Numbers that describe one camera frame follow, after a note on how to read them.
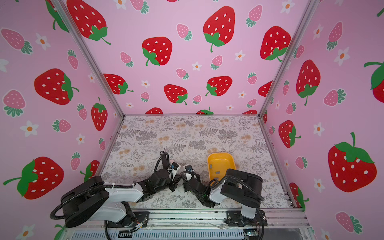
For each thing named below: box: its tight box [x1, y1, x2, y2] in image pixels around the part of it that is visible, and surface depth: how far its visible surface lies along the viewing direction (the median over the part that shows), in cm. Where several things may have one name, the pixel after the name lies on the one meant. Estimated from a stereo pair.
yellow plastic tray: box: [207, 152, 236, 181], surface depth 94 cm
